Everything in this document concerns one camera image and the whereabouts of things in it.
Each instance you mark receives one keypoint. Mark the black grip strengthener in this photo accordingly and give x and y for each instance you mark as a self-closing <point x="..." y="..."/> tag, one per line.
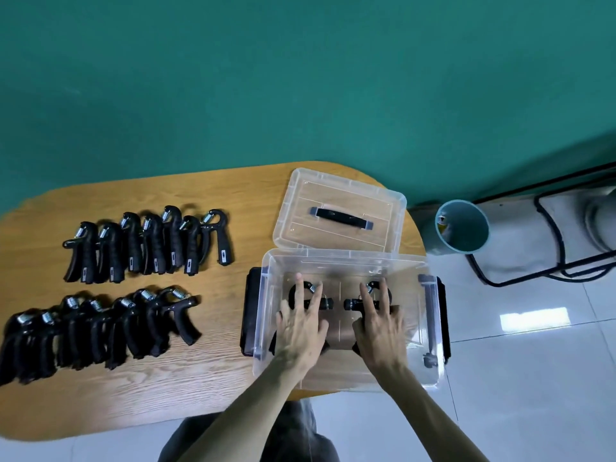
<point x="291" y="297"/>
<point x="351" y="305"/>

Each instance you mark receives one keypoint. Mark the clear plastic storage box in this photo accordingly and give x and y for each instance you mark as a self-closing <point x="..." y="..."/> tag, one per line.
<point x="341" y="283"/>

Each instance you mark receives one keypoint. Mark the clear lid with black handle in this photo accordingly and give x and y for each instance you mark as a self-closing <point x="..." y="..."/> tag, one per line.
<point x="337" y="197"/>

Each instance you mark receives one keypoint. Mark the person's left hand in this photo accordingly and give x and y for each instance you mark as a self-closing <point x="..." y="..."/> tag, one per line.
<point x="301" y="336"/>

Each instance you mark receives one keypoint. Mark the person's dark trousers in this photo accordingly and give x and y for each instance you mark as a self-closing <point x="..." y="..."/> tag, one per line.
<point x="308" y="437"/>

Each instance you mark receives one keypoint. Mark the person's left forearm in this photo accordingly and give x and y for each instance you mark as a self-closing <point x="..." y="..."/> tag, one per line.
<point x="240" y="418"/>

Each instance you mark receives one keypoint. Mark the black metal stand frame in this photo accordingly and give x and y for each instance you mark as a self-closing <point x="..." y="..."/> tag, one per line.
<point x="529" y="277"/>

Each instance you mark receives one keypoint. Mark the person's right hand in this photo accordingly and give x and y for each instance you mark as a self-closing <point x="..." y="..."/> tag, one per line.
<point x="385" y="341"/>

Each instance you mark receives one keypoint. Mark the wooden table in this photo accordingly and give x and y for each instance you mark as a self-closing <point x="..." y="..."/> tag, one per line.
<point x="216" y="202"/>

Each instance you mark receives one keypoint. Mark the person's right forearm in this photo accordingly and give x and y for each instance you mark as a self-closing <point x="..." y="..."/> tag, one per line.
<point x="433" y="423"/>

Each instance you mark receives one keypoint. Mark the grey round object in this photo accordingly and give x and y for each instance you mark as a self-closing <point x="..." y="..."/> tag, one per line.
<point x="604" y="221"/>

